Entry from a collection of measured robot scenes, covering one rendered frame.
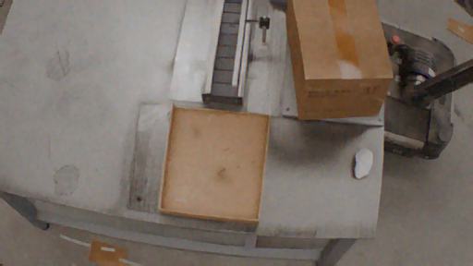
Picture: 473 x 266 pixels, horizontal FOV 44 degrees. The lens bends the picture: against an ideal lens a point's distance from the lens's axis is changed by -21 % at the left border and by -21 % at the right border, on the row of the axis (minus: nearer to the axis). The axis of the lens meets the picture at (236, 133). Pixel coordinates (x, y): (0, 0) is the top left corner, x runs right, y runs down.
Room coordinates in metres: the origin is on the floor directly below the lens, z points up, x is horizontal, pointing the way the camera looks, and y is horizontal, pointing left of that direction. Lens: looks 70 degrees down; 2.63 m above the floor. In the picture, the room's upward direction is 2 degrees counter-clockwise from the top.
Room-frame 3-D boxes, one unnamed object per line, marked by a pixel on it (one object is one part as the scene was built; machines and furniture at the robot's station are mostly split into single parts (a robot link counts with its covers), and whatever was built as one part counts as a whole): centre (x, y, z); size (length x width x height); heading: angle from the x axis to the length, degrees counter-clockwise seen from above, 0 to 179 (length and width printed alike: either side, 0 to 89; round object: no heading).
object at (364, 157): (0.55, -0.34, 0.85); 0.08 x 0.07 x 0.04; 132
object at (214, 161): (0.57, 0.06, 0.85); 0.30 x 0.26 x 0.04; 172
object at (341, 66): (0.83, -0.28, 0.99); 0.30 x 0.24 x 0.27; 2
